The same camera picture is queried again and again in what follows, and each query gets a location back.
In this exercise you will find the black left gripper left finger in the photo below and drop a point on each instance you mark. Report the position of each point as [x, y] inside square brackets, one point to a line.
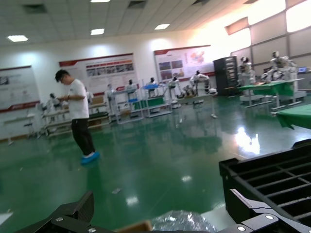
[73, 213]

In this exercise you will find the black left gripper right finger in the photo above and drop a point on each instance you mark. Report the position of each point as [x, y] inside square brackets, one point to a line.
[255, 216]

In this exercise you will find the silver anti-static bag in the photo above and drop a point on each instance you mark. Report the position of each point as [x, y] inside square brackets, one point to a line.
[184, 222]

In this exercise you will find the black slotted plastic container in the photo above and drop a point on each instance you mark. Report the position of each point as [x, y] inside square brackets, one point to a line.
[272, 174]

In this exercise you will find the brown cardboard box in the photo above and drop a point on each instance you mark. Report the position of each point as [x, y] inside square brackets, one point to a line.
[136, 227]

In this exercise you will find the long conveyor rack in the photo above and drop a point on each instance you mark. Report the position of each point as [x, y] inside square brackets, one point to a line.
[60, 121]

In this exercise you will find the white table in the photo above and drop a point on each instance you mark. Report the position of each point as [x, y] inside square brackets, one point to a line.
[194, 97]
[22, 119]

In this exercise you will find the green cloth table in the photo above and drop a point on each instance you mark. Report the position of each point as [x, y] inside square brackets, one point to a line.
[267, 87]
[296, 116]

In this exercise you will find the person in white shirt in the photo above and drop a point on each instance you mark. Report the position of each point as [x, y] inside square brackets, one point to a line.
[77, 97]

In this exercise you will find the white pipe shelf rack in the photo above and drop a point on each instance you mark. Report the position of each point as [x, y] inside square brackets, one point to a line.
[158, 102]
[126, 106]

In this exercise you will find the black server rack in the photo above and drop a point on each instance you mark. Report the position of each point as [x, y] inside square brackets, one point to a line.
[226, 75]

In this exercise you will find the ceiling light panel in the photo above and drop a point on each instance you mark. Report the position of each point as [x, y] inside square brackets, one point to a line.
[17, 38]
[97, 31]
[162, 26]

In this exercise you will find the wall poster board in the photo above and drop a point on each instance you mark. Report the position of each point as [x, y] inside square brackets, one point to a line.
[109, 72]
[17, 89]
[182, 63]

